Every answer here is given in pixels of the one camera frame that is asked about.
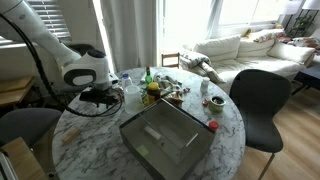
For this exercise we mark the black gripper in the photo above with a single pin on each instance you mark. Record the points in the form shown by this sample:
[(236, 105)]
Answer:
[(96, 96)]

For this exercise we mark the light wooden block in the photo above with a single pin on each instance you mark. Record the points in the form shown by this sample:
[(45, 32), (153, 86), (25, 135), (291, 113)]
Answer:
[(70, 136)]

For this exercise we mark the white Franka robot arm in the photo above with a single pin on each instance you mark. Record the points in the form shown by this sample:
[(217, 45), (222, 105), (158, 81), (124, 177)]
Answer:
[(83, 71)]

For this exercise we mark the white bottle blue cap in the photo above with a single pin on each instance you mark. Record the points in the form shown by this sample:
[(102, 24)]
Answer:
[(126, 81)]

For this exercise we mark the yellow lid jar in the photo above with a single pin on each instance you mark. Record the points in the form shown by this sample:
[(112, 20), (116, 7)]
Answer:
[(153, 91)]

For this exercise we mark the green bottle red cap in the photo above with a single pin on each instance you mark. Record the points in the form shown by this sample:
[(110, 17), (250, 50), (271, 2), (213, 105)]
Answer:
[(148, 78)]

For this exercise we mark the white paper roll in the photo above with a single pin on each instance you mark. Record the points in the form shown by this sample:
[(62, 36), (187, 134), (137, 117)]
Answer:
[(152, 132)]

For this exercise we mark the dark grey office chair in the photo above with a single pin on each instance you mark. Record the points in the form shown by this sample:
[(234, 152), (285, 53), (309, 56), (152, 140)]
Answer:
[(80, 48)]

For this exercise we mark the crumpled cloth on plate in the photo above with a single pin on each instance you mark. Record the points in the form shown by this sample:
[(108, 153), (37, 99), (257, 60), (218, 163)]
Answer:
[(168, 83)]

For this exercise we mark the brown snack packet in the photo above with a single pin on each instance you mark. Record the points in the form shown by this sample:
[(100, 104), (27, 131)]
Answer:
[(175, 97)]

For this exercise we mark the dark open cardboard box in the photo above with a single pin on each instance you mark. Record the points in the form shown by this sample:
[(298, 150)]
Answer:
[(166, 143)]

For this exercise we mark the white curtain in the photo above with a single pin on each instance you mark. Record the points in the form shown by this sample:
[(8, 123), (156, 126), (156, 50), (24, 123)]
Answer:
[(130, 33)]

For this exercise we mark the grey padded office chair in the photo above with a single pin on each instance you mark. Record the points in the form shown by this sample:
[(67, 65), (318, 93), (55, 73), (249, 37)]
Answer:
[(26, 125)]

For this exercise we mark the wooden chair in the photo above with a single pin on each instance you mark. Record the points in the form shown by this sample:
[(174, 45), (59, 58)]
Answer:
[(170, 60)]

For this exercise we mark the wooden desk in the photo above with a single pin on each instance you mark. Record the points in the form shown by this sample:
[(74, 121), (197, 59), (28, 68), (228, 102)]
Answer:
[(13, 90)]

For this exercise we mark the light wooden board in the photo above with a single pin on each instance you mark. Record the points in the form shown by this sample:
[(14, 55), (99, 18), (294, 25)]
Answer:
[(23, 163)]

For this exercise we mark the white window blinds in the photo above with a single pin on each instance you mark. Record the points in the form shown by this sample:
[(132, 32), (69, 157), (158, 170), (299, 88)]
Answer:
[(50, 20)]

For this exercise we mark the small red candy wrapper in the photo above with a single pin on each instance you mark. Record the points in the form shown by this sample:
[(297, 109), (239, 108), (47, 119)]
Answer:
[(205, 102)]

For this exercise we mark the small white pill bottle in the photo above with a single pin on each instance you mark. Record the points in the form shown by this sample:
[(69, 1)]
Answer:
[(205, 85)]

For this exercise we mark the folded grey blanket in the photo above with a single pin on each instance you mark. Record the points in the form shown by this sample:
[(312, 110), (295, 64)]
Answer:
[(200, 65)]

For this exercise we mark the red round lid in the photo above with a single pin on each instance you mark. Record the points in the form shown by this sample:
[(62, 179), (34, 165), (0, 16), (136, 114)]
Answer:
[(213, 125)]

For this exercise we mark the dark shell dining chair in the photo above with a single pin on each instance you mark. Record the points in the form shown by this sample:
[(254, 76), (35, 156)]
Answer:
[(260, 100)]

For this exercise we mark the yellow plush toy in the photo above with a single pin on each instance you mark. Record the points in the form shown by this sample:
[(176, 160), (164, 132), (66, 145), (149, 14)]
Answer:
[(247, 32)]

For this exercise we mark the white sofa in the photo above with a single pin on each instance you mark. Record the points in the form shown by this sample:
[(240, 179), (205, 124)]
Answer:
[(260, 56)]

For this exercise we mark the floral cushion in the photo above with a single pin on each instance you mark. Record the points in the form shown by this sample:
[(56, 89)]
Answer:
[(270, 35)]

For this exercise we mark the black coffee table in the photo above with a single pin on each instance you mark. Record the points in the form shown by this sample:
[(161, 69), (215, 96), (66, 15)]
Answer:
[(308, 76)]

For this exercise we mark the patterned throw blanket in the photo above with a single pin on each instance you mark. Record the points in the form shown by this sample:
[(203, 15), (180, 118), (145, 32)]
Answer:
[(305, 42)]

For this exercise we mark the black plant stand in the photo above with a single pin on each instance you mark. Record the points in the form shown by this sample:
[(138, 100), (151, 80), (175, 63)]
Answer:
[(301, 23)]

